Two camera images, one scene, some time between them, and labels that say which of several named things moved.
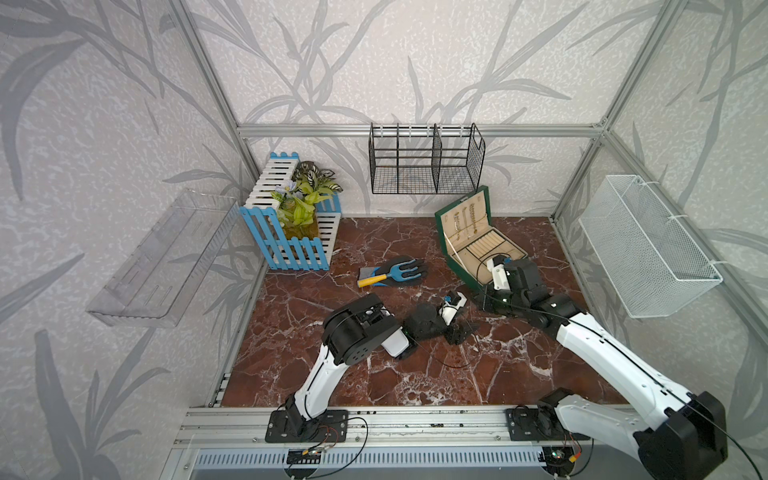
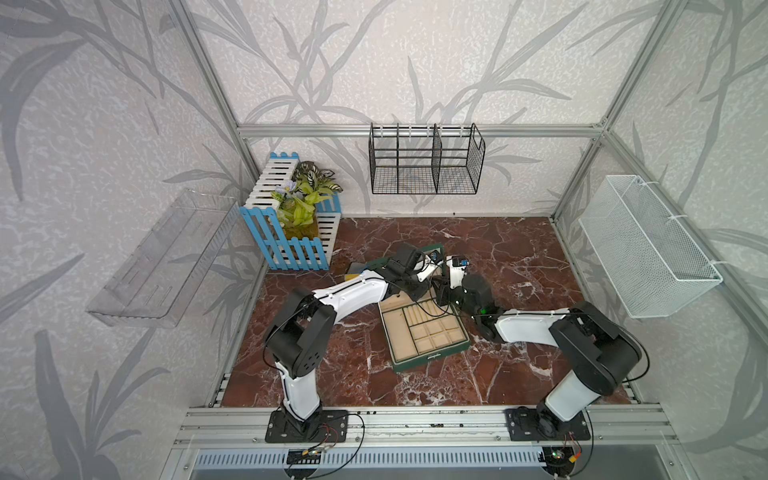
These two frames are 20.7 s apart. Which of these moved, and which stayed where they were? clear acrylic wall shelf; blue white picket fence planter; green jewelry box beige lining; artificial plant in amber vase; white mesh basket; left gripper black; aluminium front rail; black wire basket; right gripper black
Moved: right gripper black; left gripper black; green jewelry box beige lining
Stayed: blue white picket fence planter; artificial plant in amber vase; clear acrylic wall shelf; aluminium front rail; black wire basket; white mesh basket
